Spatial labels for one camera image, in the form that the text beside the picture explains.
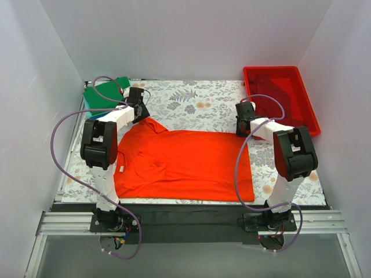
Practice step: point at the red plastic bin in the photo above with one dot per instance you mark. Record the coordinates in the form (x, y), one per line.
(288, 78)

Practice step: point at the orange t shirt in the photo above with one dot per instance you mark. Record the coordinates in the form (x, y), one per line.
(154, 162)

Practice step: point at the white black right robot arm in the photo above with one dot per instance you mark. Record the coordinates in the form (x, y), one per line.
(294, 153)

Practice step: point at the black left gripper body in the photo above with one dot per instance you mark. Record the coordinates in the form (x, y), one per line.
(141, 112)

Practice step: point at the aluminium frame rail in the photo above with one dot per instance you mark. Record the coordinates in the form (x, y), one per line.
(64, 223)

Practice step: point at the dark red t shirt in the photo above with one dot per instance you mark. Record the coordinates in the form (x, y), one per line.
(261, 84)

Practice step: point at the folded blue t shirt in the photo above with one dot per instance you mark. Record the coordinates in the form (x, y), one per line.
(90, 114)

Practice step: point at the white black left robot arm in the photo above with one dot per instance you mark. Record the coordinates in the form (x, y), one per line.
(99, 145)

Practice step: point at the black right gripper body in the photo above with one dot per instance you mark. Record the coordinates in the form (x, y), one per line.
(241, 127)

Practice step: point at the folded green t shirt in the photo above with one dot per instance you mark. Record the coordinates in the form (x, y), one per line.
(111, 92)

